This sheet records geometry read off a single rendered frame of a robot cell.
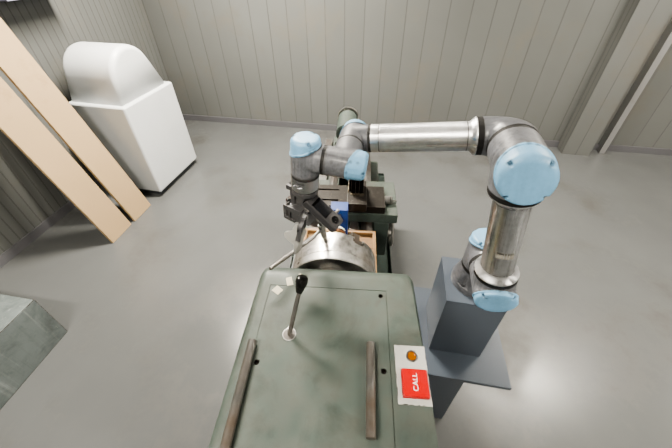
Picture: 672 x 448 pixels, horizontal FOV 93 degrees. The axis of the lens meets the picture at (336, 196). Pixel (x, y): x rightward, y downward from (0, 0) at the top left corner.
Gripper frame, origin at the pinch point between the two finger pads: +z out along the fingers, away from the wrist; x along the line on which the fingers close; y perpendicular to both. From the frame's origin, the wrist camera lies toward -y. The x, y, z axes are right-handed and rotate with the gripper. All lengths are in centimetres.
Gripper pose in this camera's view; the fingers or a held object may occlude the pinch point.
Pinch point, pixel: (310, 240)
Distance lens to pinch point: 99.3
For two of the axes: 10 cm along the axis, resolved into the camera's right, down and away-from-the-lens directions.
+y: -8.6, -3.7, 3.5
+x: -5.0, 5.3, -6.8
